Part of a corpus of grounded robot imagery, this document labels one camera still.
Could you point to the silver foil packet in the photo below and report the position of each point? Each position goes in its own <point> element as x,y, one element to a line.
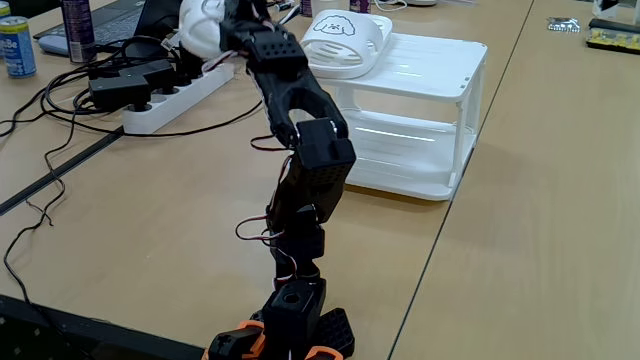
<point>564,25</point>

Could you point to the white power strip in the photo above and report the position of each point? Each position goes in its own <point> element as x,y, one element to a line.
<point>170,105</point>

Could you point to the dark purple drink can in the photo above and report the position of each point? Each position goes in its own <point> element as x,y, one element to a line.
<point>360,6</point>
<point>305,7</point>

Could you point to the black power adapter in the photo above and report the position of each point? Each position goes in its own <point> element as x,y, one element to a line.
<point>115,92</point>

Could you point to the dark laptop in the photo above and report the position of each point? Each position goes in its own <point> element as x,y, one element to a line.
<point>115,22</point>

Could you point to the tall purple drink can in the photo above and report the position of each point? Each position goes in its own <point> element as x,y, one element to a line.
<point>77,30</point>

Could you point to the black adapter with green light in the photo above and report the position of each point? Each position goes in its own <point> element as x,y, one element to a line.
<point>150,75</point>

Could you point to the black and yellow box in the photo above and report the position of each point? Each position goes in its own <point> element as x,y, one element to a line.
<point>612,40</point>

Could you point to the white slipper with dog print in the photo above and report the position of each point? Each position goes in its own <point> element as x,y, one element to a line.
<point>345,55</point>
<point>200,30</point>

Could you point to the black power plug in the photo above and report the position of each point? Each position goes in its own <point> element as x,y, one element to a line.
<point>190,65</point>

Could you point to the grey computer mouse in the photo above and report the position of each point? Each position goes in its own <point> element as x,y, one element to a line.
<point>52,46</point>

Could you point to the white two-tier shoe rack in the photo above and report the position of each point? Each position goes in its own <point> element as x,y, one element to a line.
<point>420,65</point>

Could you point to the white and black device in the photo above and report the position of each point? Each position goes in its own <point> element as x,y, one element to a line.
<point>605,7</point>

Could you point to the blue drink can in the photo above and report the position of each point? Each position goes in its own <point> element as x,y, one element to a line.
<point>17,50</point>

